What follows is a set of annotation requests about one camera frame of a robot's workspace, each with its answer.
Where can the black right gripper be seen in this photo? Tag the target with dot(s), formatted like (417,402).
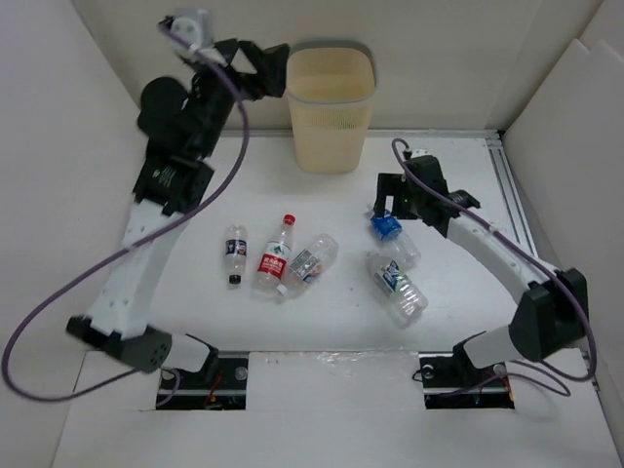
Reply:
(389,183)

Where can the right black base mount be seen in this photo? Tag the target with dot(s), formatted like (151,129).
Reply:
(446,385)

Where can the blue label water bottle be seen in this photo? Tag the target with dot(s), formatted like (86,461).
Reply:
(394,241)

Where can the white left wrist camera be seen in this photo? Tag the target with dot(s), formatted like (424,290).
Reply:
(189,28)

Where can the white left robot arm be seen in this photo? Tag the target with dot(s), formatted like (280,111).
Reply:
(182,126)

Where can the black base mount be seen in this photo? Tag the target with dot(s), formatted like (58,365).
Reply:
(227,390)
(446,385)

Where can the red label water bottle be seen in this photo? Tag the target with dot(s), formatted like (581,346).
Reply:
(275,257)

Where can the clear bottle silver label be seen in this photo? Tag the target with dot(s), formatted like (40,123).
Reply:
(308,266)

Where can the clear bottle blue green label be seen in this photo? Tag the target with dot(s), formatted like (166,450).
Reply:
(404,301)

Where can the small black cap cola bottle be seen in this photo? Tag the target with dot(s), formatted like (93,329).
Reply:
(235,254)

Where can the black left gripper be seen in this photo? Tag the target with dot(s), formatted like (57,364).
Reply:
(271,65)

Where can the beige plastic waste bin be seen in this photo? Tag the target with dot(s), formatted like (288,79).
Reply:
(331,84)

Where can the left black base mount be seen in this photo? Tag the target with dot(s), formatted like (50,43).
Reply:
(227,390)

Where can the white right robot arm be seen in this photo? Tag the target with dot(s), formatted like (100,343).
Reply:
(552,304)

